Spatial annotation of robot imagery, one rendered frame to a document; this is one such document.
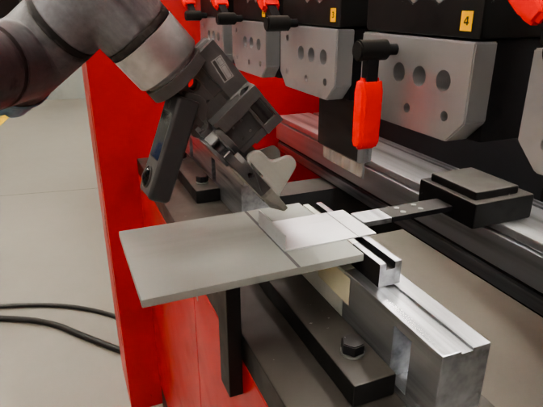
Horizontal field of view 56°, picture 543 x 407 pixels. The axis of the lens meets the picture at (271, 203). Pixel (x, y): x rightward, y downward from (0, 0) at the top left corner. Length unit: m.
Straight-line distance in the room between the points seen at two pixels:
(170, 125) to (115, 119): 0.90
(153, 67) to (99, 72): 0.90
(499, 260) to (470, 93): 0.43
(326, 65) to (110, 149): 0.95
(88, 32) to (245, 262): 0.29
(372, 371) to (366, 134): 0.26
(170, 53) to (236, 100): 0.08
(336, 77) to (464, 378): 0.34
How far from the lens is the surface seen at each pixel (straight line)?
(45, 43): 0.52
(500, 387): 2.09
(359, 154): 0.61
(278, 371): 0.63
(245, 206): 0.98
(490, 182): 0.80
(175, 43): 0.52
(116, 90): 1.42
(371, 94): 0.46
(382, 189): 1.00
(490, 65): 0.42
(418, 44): 0.46
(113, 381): 2.03
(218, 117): 0.54
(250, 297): 0.76
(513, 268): 0.79
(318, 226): 0.68
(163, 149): 0.54
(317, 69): 0.61
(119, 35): 0.51
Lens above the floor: 1.28
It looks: 22 degrees down
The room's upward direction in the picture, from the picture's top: straight up
